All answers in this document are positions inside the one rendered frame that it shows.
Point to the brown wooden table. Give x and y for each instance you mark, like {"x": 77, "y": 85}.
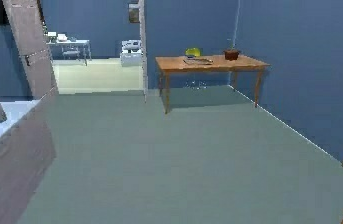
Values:
{"x": 212, "y": 64}

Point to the framed wall picture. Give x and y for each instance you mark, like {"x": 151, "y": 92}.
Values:
{"x": 133, "y": 13}

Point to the grey chair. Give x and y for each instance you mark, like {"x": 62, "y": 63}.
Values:
{"x": 70, "y": 52}

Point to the white box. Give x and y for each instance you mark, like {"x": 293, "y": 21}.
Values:
{"x": 61, "y": 37}

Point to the white desk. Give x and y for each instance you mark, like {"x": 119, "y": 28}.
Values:
{"x": 75, "y": 42}

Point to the white door frame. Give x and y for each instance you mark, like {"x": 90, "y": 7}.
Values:
{"x": 143, "y": 50}

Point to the yellow green round object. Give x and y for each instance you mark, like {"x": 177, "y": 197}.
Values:
{"x": 193, "y": 52}

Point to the brown plant pot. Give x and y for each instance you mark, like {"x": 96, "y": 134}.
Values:
{"x": 231, "y": 55}

